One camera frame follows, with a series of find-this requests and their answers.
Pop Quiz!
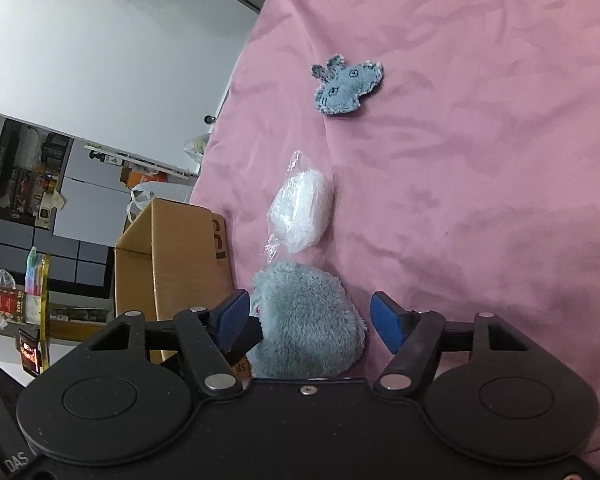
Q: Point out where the white soft item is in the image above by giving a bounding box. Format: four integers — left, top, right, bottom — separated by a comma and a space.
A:
264, 149, 335, 264

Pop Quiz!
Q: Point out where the white cabinet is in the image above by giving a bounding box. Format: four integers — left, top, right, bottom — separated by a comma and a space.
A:
0, 107, 133, 288

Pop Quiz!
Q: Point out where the grey fluffy plush toy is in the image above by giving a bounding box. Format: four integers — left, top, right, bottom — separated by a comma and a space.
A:
244, 259, 367, 379

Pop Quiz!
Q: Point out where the blue-grey plush toy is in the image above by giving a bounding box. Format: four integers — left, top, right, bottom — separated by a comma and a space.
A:
309, 53, 385, 118

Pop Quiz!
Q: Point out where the white metal rack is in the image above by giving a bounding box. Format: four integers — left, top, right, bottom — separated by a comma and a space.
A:
83, 142, 201, 177

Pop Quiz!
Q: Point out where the yellow-rimmed round table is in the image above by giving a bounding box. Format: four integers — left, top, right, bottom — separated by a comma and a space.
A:
37, 252, 117, 377

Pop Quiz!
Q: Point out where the pink bed sheet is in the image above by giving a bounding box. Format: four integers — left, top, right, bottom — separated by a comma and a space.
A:
190, 0, 600, 480

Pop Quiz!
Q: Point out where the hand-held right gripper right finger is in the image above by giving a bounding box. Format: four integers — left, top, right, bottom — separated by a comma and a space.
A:
369, 291, 529, 397

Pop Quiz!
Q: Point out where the colourful stack of books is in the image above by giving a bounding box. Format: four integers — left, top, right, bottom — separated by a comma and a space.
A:
24, 247, 49, 327

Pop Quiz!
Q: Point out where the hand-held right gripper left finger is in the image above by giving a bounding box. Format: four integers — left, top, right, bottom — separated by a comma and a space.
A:
82, 289, 254, 395

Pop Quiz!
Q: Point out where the brown cardboard box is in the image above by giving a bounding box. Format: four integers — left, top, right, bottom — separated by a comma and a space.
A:
113, 197, 254, 377

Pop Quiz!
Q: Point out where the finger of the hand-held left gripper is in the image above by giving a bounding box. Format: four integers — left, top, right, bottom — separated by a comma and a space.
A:
239, 319, 264, 357

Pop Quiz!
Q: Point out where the white plastic shopping bag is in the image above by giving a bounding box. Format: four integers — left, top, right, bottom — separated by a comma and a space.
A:
125, 182, 194, 224

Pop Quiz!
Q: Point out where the orange cardboard box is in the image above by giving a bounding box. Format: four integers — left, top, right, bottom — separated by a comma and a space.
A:
119, 169, 169, 186

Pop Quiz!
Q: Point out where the red box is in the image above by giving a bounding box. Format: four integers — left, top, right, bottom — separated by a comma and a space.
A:
0, 285, 27, 327

